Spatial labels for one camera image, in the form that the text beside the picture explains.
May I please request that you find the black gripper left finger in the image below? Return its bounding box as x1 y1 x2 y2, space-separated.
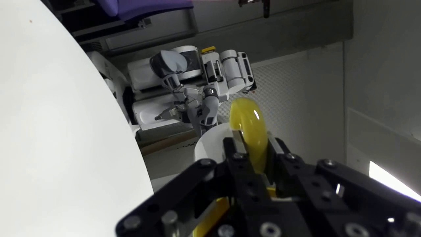
222 138 281 237

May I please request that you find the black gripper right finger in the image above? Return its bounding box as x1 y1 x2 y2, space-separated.
267 138 349 237

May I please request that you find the white mug yellow handle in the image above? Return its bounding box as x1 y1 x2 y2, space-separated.
194 97 268 175

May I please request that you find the round white table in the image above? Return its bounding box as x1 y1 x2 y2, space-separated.
0 0 152 237

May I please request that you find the purple office chair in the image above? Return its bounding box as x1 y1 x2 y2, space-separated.
95 0 193 20

